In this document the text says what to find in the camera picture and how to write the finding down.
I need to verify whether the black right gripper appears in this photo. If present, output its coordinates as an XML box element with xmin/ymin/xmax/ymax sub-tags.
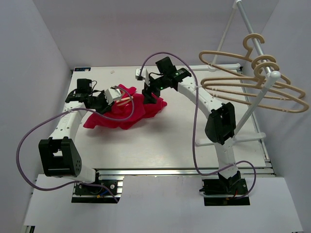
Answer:
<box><xmin>142</xmin><ymin>74</ymin><xmax>168</xmax><ymax>105</ymax></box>

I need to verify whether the red t shirt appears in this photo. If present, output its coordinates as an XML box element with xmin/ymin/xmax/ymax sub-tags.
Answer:
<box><xmin>83</xmin><ymin>84</ymin><xmax>167</xmax><ymax>130</ymax></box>

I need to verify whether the beige hanger front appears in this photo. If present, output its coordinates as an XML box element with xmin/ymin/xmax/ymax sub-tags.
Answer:
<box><xmin>116</xmin><ymin>90</ymin><xmax>132</xmax><ymax>106</ymax></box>

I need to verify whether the beige hanger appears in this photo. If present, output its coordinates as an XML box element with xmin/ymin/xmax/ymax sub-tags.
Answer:
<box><xmin>116</xmin><ymin>90</ymin><xmax>132</xmax><ymax>106</ymax></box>
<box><xmin>198</xmin><ymin>33</ymin><xmax>266</xmax><ymax>78</ymax></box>
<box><xmin>206</xmin><ymin>74</ymin><xmax>310</xmax><ymax>114</ymax></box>
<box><xmin>199</xmin><ymin>50</ymin><xmax>279</xmax><ymax>97</ymax></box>

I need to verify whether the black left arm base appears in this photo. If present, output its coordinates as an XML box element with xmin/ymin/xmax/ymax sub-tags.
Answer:
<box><xmin>71</xmin><ymin>179</ymin><xmax>123</xmax><ymax>204</ymax></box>

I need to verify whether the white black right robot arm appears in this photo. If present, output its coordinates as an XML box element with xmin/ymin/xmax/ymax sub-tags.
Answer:
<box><xmin>136</xmin><ymin>57</ymin><xmax>241</xmax><ymax>194</ymax></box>

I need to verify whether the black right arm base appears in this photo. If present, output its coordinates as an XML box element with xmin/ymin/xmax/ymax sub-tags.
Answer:
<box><xmin>199</xmin><ymin>171</ymin><xmax>250</xmax><ymax>207</ymax></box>

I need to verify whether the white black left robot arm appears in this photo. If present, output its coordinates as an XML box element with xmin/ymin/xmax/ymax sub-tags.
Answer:
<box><xmin>38</xmin><ymin>79</ymin><xmax>121</xmax><ymax>194</ymax></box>

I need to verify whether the beige hanger rear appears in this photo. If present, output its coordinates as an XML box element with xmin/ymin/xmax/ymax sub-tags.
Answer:
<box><xmin>198</xmin><ymin>33</ymin><xmax>266</xmax><ymax>78</ymax></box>

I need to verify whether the beige hanger middle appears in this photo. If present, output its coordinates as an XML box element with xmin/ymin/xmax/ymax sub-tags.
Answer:
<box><xmin>199</xmin><ymin>50</ymin><xmax>279</xmax><ymax>97</ymax></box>

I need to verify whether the blue label sticker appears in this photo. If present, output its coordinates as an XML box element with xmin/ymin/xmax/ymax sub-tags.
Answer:
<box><xmin>74</xmin><ymin>67</ymin><xmax>91</xmax><ymax>72</ymax></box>

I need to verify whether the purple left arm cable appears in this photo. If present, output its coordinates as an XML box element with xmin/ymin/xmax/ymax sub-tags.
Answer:
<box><xmin>16</xmin><ymin>86</ymin><xmax>136</xmax><ymax>203</ymax></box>

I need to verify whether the aluminium table rail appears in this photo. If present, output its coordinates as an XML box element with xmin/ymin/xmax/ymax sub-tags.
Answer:
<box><xmin>98</xmin><ymin>167</ymin><xmax>275</xmax><ymax>177</ymax></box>

